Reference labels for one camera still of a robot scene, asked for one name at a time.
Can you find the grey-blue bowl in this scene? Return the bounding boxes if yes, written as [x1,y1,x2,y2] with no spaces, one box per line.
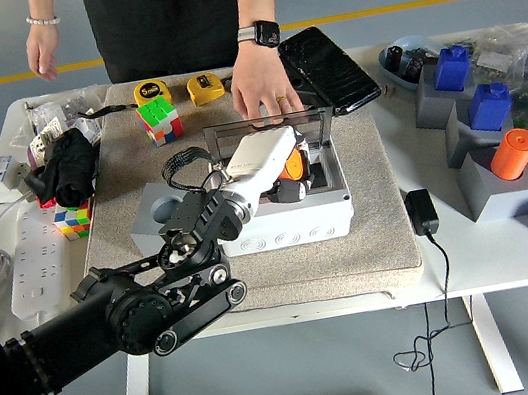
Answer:
[376,30,449,98]

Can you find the black power adapter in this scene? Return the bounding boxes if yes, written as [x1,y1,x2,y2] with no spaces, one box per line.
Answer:
[402,185,443,239]

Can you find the black cloth bundle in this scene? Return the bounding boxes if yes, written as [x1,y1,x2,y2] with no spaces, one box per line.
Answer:
[18,124,107,216]

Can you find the large clear plastic bag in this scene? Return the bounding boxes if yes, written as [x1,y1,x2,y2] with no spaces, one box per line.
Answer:
[449,21,528,144]

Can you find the person's left hand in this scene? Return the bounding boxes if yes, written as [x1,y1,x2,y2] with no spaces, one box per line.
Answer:
[221,33,308,135]

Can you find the grey-brown mat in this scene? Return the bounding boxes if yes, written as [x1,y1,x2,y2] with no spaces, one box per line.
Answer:
[54,38,430,341]

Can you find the Rubik's cube green face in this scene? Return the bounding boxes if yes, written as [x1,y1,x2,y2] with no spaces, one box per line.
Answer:
[134,94,187,151]

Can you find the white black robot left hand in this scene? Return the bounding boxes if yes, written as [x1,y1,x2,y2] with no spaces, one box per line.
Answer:
[218,121,320,214]

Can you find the grey block with round hole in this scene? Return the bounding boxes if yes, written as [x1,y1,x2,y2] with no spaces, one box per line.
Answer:
[122,176,198,261]

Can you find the black cylindrical capacitor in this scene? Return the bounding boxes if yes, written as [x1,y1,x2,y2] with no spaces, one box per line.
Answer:
[404,54,428,83]
[383,45,407,74]

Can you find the glossy black case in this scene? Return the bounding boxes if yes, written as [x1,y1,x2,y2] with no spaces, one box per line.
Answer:
[274,16,386,125]

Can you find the Rubik's cube white yellow faces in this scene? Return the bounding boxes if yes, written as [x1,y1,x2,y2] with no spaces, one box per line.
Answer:
[50,198,99,243]

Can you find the person's right hand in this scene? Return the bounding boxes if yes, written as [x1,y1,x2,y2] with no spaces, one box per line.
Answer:
[22,21,68,86]

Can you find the white power strip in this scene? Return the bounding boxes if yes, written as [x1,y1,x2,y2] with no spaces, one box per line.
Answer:
[0,198,81,324]

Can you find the grey block holder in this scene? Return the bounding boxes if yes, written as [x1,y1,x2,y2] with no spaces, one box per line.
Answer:
[453,140,528,228]
[406,56,481,135]
[437,92,512,172]

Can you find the grey electrical junction box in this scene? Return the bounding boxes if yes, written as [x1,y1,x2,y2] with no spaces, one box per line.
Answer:
[203,138,359,261]

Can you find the white bead bracelet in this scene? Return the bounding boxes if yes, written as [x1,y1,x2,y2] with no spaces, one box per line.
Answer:
[25,11,63,30]

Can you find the black adapter cord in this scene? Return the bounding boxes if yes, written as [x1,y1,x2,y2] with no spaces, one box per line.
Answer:
[372,225,489,395]

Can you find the blue plastic block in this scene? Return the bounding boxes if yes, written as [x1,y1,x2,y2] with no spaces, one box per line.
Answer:
[428,43,476,96]
[463,78,518,136]

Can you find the black wrist watch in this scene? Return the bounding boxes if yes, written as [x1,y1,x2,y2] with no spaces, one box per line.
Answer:
[234,17,284,54]

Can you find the yellow tape measure black label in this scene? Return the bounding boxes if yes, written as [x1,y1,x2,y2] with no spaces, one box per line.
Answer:
[131,77,174,111]

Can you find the orange cylindrical battery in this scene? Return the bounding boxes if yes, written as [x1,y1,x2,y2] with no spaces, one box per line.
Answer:
[281,147,311,184]
[485,126,528,184]

